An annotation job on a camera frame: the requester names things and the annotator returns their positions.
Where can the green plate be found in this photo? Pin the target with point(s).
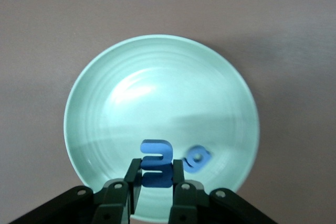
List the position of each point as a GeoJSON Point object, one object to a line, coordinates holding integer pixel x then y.
{"type": "Point", "coordinates": [162, 90]}

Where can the dark blue foam small m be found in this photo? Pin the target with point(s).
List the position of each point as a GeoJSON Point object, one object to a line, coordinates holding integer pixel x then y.
{"type": "Point", "coordinates": [164, 155]}

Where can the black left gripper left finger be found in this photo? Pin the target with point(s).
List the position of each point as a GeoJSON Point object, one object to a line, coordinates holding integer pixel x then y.
{"type": "Point", "coordinates": [115, 200]}

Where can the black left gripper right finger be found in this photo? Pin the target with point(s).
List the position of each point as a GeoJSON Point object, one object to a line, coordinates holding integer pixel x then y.
{"type": "Point", "coordinates": [183, 203]}

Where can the blue foam small round letter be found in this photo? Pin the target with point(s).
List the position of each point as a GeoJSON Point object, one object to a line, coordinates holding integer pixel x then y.
{"type": "Point", "coordinates": [191, 167]}

